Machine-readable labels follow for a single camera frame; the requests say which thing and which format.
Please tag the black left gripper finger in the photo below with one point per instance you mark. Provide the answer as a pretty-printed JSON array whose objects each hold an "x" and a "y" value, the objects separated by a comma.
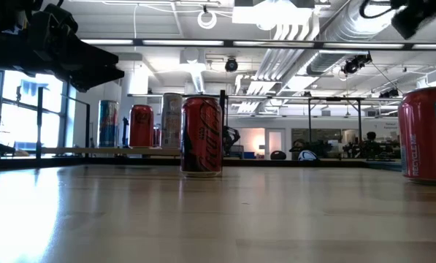
[
  {"x": 88, "y": 85},
  {"x": 97, "y": 67}
]

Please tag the blue silver Red Bull can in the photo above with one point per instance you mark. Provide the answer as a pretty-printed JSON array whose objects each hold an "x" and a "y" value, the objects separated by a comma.
[{"x": 108, "y": 124}]

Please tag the red Coca-Cola can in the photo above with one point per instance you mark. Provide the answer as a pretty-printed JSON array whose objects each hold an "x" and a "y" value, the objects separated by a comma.
[
  {"x": 141, "y": 128},
  {"x": 202, "y": 137}
]

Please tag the white Celsius can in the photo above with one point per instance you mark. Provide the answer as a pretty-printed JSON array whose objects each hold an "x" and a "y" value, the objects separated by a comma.
[{"x": 171, "y": 120}]

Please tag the red Fanta can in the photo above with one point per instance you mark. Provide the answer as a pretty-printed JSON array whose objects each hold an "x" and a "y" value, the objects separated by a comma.
[{"x": 425, "y": 135}]

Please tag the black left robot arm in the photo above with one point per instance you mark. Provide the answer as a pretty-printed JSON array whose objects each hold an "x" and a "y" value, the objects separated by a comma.
[{"x": 6, "y": 51}]

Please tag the large window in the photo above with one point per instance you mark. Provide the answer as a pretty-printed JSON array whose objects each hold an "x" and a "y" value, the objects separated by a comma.
[{"x": 31, "y": 109}]

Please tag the black ceiling spotlight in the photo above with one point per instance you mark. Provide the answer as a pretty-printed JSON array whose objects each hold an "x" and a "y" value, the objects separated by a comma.
[
  {"x": 389, "y": 93},
  {"x": 356, "y": 64}
]

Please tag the long ceiling light strip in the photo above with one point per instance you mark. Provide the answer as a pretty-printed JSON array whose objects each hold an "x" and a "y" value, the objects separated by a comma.
[{"x": 183, "y": 42}]

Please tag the person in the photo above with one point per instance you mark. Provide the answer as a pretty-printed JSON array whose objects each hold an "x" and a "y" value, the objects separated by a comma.
[{"x": 371, "y": 138}]

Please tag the white ceiling pipes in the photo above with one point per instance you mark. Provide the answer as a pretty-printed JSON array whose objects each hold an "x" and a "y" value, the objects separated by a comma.
[{"x": 283, "y": 73}]

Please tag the white ceiling light panel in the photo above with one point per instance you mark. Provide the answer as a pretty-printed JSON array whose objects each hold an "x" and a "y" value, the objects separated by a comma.
[{"x": 272, "y": 12}]

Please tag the cluttered work desk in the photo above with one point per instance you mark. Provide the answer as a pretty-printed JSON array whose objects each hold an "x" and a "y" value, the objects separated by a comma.
[{"x": 363, "y": 151}]

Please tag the black background machine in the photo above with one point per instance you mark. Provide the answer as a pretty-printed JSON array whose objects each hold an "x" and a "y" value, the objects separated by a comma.
[{"x": 231, "y": 140}]

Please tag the white blue ball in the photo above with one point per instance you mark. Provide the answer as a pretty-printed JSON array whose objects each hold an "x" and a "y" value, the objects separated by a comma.
[{"x": 307, "y": 156}]

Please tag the blue bin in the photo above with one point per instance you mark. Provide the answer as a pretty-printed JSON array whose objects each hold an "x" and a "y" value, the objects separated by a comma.
[{"x": 249, "y": 155}]

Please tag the white door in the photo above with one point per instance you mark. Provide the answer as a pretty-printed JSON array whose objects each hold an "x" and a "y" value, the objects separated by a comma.
[{"x": 275, "y": 140}]

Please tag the black round object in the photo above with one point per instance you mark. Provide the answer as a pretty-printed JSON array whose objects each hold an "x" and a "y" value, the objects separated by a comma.
[{"x": 278, "y": 155}]

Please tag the black aluminium rig frame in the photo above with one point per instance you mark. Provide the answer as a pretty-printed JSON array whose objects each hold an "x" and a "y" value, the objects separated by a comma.
[{"x": 93, "y": 161}]

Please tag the black round ceiling camera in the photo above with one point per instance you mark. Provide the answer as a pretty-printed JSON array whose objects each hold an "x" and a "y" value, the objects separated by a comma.
[{"x": 231, "y": 65}]

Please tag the black metal table frame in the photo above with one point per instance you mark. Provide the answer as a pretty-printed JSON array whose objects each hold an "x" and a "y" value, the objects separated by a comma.
[{"x": 309, "y": 120}]

